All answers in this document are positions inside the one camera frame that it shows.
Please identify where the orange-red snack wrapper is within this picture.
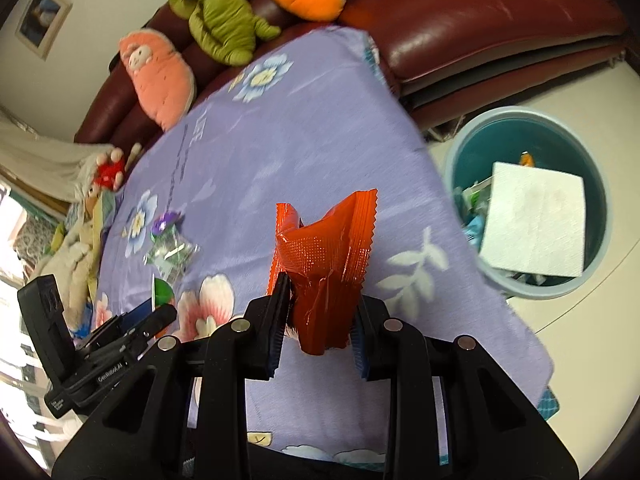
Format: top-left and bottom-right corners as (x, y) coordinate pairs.
(267, 188), (378, 356)

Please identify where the white paper napkin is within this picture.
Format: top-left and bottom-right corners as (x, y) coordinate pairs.
(480, 162), (586, 278)

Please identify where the white green carton box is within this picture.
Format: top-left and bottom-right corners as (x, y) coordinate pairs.
(452, 177), (492, 224)

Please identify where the yellow orange snack bag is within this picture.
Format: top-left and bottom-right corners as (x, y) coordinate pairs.
(520, 152), (535, 167)

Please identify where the beige plush toy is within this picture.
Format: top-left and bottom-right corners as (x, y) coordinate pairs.
(32, 214), (102, 332)

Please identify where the clear shiny candy wrapper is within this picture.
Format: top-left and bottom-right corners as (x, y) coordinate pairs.
(143, 210), (198, 285)

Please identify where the small red dressed doll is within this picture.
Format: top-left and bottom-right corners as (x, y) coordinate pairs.
(87, 143), (142, 198)

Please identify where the white cloth drape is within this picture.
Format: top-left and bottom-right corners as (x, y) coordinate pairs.
(0, 117), (114, 203)

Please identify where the pink plush pillow toy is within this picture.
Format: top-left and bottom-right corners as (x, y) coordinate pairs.
(118, 28), (196, 131)

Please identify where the purple floral tablecloth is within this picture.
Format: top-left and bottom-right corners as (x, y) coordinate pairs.
(89, 25), (560, 466)

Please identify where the green frog plush toy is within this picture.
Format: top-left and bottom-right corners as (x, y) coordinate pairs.
(168, 0), (281, 66)

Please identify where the framed picture on wall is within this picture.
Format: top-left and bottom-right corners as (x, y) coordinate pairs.
(15, 0), (73, 61)

